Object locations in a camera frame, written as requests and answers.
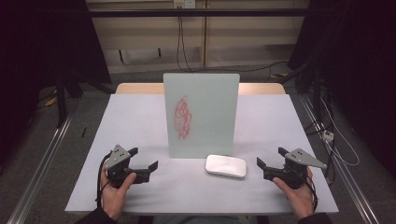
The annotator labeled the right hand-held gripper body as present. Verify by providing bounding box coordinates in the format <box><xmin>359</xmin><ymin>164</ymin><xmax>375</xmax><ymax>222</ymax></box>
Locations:
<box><xmin>281</xmin><ymin>147</ymin><xmax>328</xmax><ymax>190</ymax></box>

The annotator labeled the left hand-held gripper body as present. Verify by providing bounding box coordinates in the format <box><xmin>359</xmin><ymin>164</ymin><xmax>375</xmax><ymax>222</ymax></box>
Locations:
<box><xmin>105</xmin><ymin>144</ymin><xmax>150</xmax><ymax>189</ymax></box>

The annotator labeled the white board eraser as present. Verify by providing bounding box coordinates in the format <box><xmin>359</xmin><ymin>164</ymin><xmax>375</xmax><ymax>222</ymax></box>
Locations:
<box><xmin>205</xmin><ymin>154</ymin><xmax>248</xmax><ymax>179</ymax></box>

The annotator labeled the pale green glass writing board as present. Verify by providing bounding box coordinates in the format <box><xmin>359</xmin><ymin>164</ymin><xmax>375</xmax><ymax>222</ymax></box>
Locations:
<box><xmin>163</xmin><ymin>73</ymin><xmax>241</xmax><ymax>160</ymax></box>

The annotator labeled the person's right hand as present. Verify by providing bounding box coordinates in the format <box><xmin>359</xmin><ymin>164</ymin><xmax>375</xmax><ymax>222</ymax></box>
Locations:
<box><xmin>272</xmin><ymin>167</ymin><xmax>316</xmax><ymax>219</ymax></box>

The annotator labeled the person's left hand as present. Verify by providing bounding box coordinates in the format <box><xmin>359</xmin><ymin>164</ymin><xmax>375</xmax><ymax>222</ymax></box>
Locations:
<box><xmin>100</xmin><ymin>161</ymin><xmax>138</xmax><ymax>220</ymax></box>

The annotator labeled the white power strip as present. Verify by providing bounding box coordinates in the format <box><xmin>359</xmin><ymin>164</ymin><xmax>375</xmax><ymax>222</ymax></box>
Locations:
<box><xmin>321</xmin><ymin>130</ymin><xmax>335</xmax><ymax>143</ymax></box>

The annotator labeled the light grey table mat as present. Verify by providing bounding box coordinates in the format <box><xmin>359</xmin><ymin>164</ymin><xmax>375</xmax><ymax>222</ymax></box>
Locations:
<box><xmin>64</xmin><ymin>93</ymin><xmax>340</xmax><ymax>216</ymax></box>

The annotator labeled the black metal stand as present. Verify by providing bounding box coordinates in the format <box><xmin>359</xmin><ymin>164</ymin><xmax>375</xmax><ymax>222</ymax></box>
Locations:
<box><xmin>55</xmin><ymin>73</ymin><xmax>68</xmax><ymax>129</ymax></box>

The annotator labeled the black curtain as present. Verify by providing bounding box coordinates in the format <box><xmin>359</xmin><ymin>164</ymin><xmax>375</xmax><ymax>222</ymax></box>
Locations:
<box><xmin>0</xmin><ymin>0</ymin><xmax>112</xmax><ymax>162</ymax></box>
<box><xmin>288</xmin><ymin>0</ymin><xmax>396</xmax><ymax>175</ymax></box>

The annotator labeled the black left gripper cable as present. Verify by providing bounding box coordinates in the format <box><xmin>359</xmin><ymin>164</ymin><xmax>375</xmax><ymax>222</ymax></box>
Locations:
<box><xmin>95</xmin><ymin>152</ymin><xmax>113</xmax><ymax>209</ymax></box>

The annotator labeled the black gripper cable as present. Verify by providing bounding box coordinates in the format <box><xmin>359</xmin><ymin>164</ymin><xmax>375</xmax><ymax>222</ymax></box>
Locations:
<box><xmin>305</xmin><ymin>174</ymin><xmax>319</xmax><ymax>213</ymax></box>
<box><xmin>95</xmin><ymin>152</ymin><xmax>113</xmax><ymax>209</ymax></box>

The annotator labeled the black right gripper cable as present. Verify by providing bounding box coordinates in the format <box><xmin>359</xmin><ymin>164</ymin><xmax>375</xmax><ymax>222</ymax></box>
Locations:
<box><xmin>305</xmin><ymin>174</ymin><xmax>319</xmax><ymax>213</ymax></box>

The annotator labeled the aluminium floor rail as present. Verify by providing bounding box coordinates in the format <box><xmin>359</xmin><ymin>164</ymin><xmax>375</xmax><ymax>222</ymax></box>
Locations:
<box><xmin>6</xmin><ymin>115</ymin><xmax>75</xmax><ymax>224</ymax></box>
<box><xmin>298</xmin><ymin>94</ymin><xmax>379</xmax><ymax>224</ymax></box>

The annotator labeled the white cable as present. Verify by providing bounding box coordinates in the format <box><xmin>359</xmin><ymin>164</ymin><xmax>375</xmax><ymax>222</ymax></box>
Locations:
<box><xmin>320</xmin><ymin>97</ymin><xmax>361</xmax><ymax>167</ymax></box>

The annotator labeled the black floor cable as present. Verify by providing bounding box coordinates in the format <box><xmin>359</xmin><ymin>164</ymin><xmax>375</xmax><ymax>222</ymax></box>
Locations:
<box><xmin>190</xmin><ymin>61</ymin><xmax>289</xmax><ymax>75</ymax></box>

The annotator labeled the black hanging wall cable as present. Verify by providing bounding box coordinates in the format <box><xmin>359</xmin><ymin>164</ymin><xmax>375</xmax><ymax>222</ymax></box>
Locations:
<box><xmin>176</xmin><ymin>15</ymin><xmax>194</xmax><ymax>73</ymax></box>

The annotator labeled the black horizontal frame bar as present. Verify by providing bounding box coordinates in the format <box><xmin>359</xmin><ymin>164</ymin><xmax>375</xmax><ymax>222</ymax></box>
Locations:
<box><xmin>88</xmin><ymin>8</ymin><xmax>312</xmax><ymax>19</ymax></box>

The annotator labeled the white wall socket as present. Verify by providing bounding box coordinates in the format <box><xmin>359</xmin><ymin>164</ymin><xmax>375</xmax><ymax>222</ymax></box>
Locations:
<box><xmin>173</xmin><ymin>0</ymin><xmax>196</xmax><ymax>9</ymax></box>

